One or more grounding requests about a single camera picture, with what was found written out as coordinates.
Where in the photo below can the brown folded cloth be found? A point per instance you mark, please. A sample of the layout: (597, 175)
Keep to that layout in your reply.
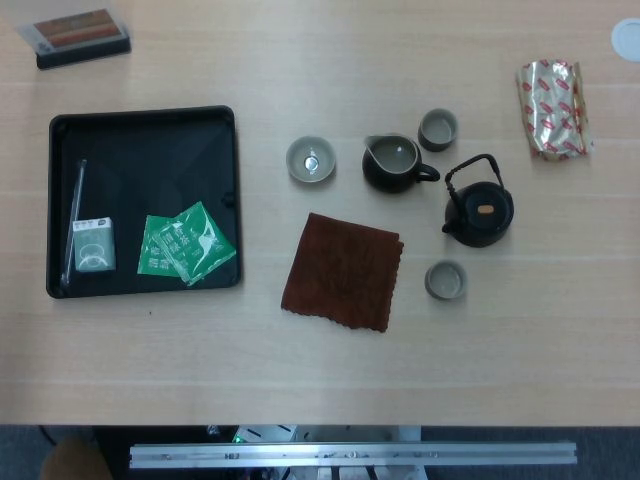
(340, 272)

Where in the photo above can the grey scalloped tea bowl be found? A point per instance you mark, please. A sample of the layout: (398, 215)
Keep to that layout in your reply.
(310, 160)

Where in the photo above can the black ceramic pitcher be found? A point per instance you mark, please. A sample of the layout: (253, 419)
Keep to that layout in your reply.
(390, 180)

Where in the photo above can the green tea sachet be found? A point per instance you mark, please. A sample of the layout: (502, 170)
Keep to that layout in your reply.
(195, 240)
(152, 257)

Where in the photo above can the dark green ceramic teacup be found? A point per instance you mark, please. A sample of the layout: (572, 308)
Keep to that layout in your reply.
(438, 131)
(446, 281)

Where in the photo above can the black square plastic tray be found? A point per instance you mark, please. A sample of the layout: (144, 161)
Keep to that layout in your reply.
(150, 160)

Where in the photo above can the grey tissue pack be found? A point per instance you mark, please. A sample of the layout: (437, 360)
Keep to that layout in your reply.
(95, 247)

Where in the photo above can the clear plastic stirring rod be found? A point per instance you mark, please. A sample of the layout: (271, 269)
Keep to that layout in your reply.
(78, 190)

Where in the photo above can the gold red-print foil packet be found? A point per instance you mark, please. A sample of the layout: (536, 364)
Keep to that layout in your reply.
(552, 110)

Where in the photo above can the box with brown lid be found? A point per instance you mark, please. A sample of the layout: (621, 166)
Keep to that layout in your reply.
(80, 42)

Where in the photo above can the aluminium profile rail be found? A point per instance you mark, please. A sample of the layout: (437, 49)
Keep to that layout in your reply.
(350, 455)

